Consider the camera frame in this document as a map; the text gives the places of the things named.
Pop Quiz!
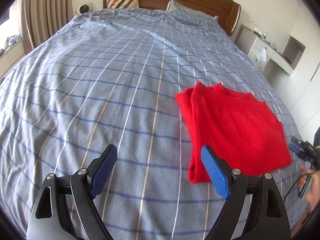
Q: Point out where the pale blue pillow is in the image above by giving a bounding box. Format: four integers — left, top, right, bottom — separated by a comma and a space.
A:
166, 0, 219, 20

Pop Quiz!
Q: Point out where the white window bench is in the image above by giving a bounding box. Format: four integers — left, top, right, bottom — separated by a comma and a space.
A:
0, 40, 25, 80

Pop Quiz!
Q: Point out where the white wardrobe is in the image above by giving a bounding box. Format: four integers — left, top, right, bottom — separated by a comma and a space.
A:
272, 5, 320, 135

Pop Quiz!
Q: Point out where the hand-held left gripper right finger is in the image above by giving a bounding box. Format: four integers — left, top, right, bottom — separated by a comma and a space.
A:
201, 145, 292, 240

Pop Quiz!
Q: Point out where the black cable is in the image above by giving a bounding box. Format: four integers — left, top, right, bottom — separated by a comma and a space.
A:
282, 177, 303, 207

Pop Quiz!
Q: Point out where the white built-in desk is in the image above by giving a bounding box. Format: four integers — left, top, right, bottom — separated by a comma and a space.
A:
235, 24, 307, 75

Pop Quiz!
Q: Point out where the beige curtain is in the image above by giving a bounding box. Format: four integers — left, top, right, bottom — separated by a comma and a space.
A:
10, 0, 73, 55

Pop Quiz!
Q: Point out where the white plastic bag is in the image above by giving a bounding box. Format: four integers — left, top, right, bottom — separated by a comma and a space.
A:
252, 47, 268, 68

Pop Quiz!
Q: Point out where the small round speaker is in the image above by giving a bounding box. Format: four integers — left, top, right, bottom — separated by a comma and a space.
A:
75, 4, 90, 16

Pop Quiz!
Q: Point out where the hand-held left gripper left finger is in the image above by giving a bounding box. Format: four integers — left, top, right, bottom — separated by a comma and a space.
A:
26, 144, 118, 240

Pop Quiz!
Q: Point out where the pile of clothes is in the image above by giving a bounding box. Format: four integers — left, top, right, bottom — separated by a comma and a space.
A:
0, 34, 23, 55

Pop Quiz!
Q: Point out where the person's right hand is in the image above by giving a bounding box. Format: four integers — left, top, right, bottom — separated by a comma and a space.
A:
297, 169, 320, 207

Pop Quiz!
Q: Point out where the red sweater with white animal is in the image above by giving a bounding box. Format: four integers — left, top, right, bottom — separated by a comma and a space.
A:
175, 81, 292, 184

